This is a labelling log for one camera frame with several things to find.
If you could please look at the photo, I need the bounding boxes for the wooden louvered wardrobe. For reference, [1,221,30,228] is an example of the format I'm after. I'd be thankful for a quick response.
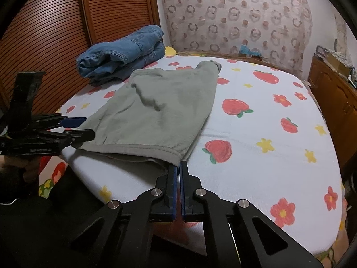
[0,0,161,112]

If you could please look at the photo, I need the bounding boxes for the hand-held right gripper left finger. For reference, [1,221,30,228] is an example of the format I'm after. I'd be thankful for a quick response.
[70,165,178,268]

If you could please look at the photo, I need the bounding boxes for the person's left hand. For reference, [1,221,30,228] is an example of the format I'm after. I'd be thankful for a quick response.
[0,155,43,186]

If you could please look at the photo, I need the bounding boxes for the circle pattern curtain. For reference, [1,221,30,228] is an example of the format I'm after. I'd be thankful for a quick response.
[159,0,313,74]

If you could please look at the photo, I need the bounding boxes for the wooden cabinet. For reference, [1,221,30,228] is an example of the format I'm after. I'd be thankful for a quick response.
[308,54,357,168]

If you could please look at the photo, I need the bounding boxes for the strawberry print bed sheet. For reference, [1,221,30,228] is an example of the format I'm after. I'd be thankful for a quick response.
[57,54,345,257]

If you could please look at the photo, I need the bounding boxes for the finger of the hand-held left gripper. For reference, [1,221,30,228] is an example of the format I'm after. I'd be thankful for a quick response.
[60,129,95,149]
[59,116,87,128]

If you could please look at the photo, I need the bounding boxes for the grey-green pants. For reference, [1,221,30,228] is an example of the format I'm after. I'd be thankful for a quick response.
[71,61,222,168]

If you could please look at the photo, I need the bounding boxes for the floral blanket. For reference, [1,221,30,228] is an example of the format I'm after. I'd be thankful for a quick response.
[37,51,352,261]

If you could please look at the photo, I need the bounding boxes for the cardboard box of items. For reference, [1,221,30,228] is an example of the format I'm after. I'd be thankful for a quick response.
[325,49,354,72]

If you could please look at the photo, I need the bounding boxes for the blue crumpled item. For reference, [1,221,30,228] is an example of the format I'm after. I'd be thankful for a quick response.
[240,45,260,55]

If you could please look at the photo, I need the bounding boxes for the light blue jeans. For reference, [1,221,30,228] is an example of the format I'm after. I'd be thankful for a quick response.
[77,25,164,79]

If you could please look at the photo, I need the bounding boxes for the dark blue jeans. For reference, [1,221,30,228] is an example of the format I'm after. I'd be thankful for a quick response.
[89,42,167,88]

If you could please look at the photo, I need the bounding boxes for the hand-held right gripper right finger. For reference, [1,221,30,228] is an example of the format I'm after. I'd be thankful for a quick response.
[180,161,324,268]

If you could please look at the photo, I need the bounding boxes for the tied cream curtain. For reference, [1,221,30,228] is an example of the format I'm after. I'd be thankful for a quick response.
[335,14,348,59]

